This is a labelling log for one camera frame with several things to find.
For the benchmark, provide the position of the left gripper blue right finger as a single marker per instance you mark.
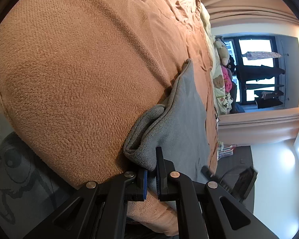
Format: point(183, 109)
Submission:
point(160, 173)

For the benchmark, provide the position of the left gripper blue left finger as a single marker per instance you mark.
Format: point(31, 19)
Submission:
point(144, 184)

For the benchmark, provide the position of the grey t-shirt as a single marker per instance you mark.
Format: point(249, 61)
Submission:
point(177, 126)

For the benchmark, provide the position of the striped bag on cabinet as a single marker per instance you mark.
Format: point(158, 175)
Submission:
point(224, 150)

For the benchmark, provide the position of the right pink curtain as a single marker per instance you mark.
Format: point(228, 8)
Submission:
point(264, 127)

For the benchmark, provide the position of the pink curtain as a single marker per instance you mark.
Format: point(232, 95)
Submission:
point(264, 127)
point(230, 12)

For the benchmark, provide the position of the bear print cream quilt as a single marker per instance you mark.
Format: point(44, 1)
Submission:
point(222, 99)

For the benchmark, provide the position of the pink fluffy item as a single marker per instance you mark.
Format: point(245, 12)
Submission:
point(227, 75)

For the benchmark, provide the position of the hanging black coat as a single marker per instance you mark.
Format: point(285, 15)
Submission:
point(249, 73)

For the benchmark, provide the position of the grey patterned trousers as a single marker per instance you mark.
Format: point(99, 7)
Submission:
point(29, 190)

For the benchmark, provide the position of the hanging patterned garment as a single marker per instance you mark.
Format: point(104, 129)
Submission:
point(258, 55)

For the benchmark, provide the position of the beige plush toy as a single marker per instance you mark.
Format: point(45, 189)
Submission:
point(222, 51)

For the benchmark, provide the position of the orange bed blanket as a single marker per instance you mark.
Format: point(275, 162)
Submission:
point(75, 75)

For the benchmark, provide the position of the cream bed sheet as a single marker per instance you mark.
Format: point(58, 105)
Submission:
point(205, 17)

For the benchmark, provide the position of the left pink curtain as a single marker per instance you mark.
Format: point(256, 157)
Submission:
point(230, 12)

